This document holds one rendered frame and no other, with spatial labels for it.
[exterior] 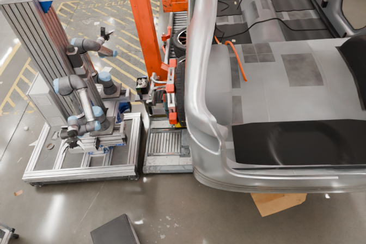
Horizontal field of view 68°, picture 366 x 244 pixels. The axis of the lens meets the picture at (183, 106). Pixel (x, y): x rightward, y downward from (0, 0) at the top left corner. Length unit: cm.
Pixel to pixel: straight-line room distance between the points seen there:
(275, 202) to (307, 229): 36
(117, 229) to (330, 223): 201
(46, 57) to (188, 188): 191
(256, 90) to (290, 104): 32
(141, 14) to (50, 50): 90
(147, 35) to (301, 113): 164
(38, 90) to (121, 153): 114
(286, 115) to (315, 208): 108
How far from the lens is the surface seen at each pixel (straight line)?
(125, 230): 270
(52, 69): 257
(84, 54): 284
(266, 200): 309
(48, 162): 357
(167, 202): 308
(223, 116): 236
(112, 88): 301
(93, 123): 233
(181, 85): 248
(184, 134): 323
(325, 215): 319
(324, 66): 294
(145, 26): 282
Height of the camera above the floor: 280
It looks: 47 degrees down
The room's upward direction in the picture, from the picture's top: 8 degrees counter-clockwise
